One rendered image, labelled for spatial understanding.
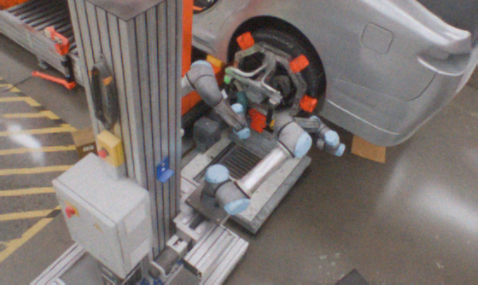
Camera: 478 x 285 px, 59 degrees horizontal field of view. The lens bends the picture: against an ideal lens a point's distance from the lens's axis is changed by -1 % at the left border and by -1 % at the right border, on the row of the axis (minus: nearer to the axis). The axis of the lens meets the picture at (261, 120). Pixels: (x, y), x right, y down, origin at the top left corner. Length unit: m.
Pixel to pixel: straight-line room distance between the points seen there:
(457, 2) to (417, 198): 1.72
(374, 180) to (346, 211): 0.43
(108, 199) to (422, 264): 2.37
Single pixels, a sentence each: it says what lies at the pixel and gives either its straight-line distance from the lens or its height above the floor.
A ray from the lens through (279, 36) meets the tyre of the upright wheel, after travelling 2.80.
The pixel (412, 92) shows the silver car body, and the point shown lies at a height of 1.25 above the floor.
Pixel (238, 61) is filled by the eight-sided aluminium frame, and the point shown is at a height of 0.92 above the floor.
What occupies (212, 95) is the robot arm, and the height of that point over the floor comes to 1.23.
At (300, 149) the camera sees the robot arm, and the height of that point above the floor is 1.23.
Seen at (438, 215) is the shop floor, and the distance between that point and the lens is 3.76.
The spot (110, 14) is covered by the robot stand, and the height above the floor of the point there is 2.02.
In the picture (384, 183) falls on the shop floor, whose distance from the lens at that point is 3.73.
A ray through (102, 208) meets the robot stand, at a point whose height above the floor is 1.23.
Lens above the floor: 2.74
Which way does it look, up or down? 45 degrees down
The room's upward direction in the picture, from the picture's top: 12 degrees clockwise
